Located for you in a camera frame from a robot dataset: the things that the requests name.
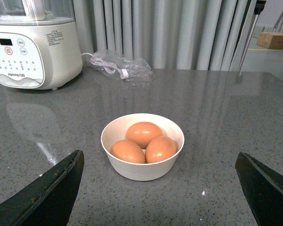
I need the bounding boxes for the brown egg in bowl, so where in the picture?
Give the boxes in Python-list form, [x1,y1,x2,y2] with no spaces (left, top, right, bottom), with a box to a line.
[145,136,177,163]
[126,121,163,148]
[110,139,146,164]

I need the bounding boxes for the brown egg in bowl left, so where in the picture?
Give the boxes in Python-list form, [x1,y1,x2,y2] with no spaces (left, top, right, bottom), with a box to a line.
[110,139,146,164]

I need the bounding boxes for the cardboard box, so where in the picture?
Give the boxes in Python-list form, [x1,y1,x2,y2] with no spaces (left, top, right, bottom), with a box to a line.
[257,32,283,49]

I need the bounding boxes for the white power cable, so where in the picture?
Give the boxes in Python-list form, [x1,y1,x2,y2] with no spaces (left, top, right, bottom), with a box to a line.
[81,52,129,80]

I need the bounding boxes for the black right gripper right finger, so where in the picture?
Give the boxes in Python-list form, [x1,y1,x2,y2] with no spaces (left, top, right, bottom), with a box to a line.
[235,152,283,226]

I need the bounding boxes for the metal tripod leg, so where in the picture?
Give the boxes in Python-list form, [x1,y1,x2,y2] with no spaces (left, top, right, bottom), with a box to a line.
[239,0,266,72]

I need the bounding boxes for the white bowl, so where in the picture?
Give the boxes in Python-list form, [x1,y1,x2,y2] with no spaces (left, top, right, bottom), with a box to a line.
[101,113,184,181]

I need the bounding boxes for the white Joyoung blender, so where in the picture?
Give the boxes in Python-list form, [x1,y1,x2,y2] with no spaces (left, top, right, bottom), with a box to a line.
[0,0,83,90]

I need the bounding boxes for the brown egg in bowl right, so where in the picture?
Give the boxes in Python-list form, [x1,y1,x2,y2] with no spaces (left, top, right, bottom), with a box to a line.
[145,136,177,163]

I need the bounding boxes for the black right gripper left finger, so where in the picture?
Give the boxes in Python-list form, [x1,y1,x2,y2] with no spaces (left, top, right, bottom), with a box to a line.
[0,150,84,226]

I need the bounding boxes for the brown egg in bowl back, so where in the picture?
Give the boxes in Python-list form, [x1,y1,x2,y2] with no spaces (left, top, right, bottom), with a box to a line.
[126,121,163,148]

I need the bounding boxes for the clear plastic bag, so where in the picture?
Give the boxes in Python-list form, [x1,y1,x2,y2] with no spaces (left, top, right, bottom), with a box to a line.
[81,49,154,82]

